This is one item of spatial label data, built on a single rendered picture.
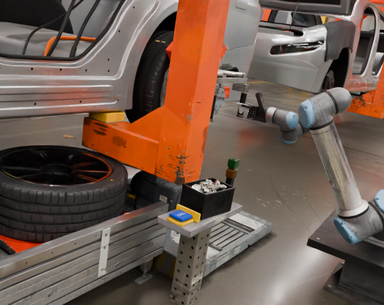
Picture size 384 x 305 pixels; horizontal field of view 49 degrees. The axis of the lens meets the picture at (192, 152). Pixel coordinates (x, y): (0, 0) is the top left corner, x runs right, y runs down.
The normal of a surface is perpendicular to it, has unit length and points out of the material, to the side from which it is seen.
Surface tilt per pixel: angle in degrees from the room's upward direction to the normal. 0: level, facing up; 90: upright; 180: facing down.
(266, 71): 110
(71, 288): 90
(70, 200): 90
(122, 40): 90
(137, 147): 90
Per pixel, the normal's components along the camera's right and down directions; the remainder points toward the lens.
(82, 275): 0.80, 0.29
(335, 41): 0.57, 0.23
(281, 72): -0.24, 0.48
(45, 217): 0.17, 0.30
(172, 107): -0.58, 0.14
